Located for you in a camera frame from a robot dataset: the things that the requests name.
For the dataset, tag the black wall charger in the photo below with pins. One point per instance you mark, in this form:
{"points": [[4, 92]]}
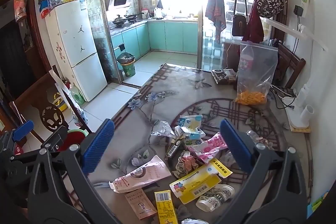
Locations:
{"points": [[298, 10]]}

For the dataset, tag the dark wooden door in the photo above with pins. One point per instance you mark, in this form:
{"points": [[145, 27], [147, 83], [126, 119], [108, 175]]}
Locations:
{"points": [[13, 56]]}

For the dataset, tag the black wok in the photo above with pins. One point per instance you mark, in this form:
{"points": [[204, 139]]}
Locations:
{"points": [[130, 16], [119, 21]]}

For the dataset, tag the dark snack packet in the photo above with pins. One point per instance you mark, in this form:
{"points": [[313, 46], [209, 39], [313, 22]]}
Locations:
{"points": [[223, 76]]}

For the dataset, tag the green trash bin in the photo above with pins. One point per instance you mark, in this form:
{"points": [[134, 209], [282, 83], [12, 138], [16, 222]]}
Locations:
{"points": [[128, 67]]}

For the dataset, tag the wooden lamp mat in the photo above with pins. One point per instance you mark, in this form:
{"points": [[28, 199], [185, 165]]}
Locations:
{"points": [[302, 130]]}

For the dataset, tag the white long package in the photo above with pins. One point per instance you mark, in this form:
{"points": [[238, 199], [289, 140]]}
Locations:
{"points": [[63, 90]]}

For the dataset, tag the blue white milk pouch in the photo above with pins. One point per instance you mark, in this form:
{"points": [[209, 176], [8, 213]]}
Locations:
{"points": [[190, 122], [194, 137]]}

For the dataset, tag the white refrigerator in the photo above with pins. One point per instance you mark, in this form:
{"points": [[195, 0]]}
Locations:
{"points": [[78, 56]]}

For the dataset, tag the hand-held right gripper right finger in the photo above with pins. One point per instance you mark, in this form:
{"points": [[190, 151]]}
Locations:
{"points": [[236, 146]]}

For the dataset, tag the red basin green rim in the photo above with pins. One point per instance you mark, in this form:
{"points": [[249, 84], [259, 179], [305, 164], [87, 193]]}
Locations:
{"points": [[76, 138]]}

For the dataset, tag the yellow toy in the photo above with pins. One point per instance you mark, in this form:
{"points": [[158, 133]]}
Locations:
{"points": [[59, 104]]}

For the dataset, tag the white plastic bag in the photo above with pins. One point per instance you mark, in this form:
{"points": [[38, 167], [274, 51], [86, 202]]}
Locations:
{"points": [[158, 13]]}

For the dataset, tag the clear zip bag orange snacks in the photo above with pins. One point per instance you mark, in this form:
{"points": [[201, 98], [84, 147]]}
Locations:
{"points": [[258, 82]]}

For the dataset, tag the clear plastic wrapper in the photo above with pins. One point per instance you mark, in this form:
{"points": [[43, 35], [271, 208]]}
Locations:
{"points": [[164, 129]]}

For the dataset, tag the newspaper ball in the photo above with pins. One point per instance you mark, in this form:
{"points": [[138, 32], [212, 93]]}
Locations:
{"points": [[187, 163]]}

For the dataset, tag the tan cardboard box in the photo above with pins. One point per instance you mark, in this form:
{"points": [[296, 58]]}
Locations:
{"points": [[139, 204]]}

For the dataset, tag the crushed printed paper cup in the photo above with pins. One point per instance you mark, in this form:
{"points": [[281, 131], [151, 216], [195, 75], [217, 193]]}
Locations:
{"points": [[214, 197]]}

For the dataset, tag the hanging blue red towel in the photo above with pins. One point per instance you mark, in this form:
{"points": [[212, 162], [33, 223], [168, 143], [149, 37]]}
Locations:
{"points": [[215, 3]]}

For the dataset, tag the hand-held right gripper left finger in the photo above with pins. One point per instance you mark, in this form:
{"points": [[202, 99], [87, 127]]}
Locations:
{"points": [[97, 145]]}

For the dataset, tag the clear plastic bottle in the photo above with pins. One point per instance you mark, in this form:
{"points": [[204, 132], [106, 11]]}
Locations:
{"points": [[253, 136]]}

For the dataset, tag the blue red box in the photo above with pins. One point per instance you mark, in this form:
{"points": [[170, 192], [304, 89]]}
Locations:
{"points": [[44, 7]]}

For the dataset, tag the green white wall plug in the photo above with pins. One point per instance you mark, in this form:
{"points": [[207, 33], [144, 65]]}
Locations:
{"points": [[305, 1]]}

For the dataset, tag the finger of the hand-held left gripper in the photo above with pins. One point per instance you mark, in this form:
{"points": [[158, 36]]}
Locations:
{"points": [[23, 130], [53, 136]]}

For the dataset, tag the white power strip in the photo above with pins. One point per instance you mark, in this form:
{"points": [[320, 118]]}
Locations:
{"points": [[287, 100]]}

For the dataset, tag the green detergent bottle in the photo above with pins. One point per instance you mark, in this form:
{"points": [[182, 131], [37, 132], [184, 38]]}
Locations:
{"points": [[78, 96]]}

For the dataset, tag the dark green small box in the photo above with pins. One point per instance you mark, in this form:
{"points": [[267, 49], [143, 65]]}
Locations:
{"points": [[174, 146]]}

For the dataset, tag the black shoulder bag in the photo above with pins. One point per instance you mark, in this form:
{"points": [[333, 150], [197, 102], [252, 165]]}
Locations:
{"points": [[239, 26]]}

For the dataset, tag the yellow carton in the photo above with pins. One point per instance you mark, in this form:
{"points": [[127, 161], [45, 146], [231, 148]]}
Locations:
{"points": [[164, 207]]}

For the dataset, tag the red hanging decoration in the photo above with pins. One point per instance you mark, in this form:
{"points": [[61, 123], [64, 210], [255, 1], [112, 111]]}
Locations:
{"points": [[19, 6]]}

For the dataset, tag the carved wooden chair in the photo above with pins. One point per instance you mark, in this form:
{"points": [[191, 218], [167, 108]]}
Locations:
{"points": [[50, 111]]}

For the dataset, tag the yellow flattened box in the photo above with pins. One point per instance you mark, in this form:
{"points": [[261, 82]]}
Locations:
{"points": [[194, 183]]}

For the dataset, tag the bottle with pink label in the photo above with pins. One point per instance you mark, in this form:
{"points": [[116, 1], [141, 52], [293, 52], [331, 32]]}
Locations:
{"points": [[246, 60]]}

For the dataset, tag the dark red hanging garment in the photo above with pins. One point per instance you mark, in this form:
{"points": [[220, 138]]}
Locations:
{"points": [[254, 27]]}

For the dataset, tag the teal lower kitchen cabinets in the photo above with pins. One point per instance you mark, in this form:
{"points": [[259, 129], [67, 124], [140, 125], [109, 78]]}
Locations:
{"points": [[173, 35]]}

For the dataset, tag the pink paper pouch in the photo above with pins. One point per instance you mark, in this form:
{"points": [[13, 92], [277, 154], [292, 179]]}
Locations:
{"points": [[141, 174]]}

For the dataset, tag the pink white wrapper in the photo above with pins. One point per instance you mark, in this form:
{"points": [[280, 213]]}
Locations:
{"points": [[210, 146]]}

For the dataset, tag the plain wooden chair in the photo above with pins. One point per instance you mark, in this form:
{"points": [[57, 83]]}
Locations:
{"points": [[288, 64]]}

